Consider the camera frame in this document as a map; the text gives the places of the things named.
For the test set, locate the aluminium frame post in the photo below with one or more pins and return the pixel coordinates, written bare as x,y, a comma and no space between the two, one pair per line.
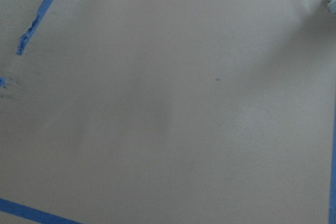
331,6

